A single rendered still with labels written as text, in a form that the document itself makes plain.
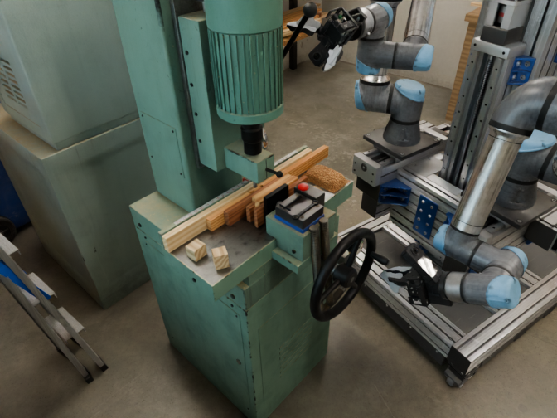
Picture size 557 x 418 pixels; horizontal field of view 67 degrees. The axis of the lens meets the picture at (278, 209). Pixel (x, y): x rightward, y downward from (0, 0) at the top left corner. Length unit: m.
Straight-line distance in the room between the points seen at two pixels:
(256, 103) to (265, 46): 0.13
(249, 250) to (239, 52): 0.49
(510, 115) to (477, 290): 0.41
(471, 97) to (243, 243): 0.97
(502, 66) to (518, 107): 0.51
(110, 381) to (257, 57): 1.53
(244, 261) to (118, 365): 1.13
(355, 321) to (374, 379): 0.30
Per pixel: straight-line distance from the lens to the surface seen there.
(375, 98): 1.73
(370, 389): 1.95
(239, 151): 1.22
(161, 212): 1.48
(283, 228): 1.12
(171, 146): 1.33
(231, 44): 1.01
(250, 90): 1.04
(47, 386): 2.18
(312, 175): 1.38
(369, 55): 1.35
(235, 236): 1.18
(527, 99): 1.10
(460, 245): 1.19
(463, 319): 1.99
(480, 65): 1.64
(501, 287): 1.08
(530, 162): 1.49
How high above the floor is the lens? 1.69
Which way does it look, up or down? 38 degrees down
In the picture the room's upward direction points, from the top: 1 degrees counter-clockwise
